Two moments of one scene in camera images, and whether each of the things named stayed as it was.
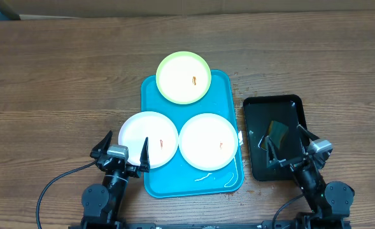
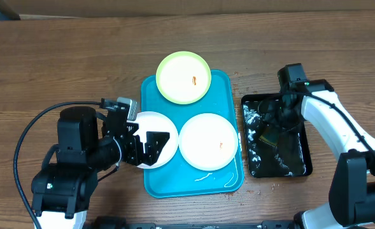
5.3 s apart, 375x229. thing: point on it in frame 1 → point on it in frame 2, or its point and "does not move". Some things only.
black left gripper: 144,161 → 138,158
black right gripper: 274,162 → 274,121
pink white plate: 162,137 does not move
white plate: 207,142 does not move
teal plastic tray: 176,177 does not move
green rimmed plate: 183,77 does not move
